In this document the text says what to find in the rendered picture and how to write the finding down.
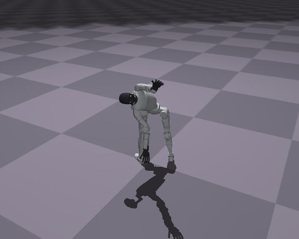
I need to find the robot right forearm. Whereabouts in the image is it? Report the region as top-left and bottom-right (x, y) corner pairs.
(143, 131), (150, 149)

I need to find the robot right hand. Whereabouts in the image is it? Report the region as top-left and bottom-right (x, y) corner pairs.
(140, 146), (150, 163)

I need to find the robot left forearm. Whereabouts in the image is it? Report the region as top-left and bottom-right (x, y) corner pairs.
(146, 85), (156, 94)

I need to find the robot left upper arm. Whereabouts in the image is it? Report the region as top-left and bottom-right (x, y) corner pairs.
(135, 83), (149, 93)

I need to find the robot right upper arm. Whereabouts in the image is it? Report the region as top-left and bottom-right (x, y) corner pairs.
(133, 109), (150, 132)

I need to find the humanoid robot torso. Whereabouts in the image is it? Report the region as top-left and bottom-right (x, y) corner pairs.
(131, 91), (160, 115)

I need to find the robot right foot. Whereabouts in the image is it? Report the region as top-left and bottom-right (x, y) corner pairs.
(168, 152), (174, 161)

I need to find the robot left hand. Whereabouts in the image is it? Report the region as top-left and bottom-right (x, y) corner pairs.
(150, 79), (164, 92)

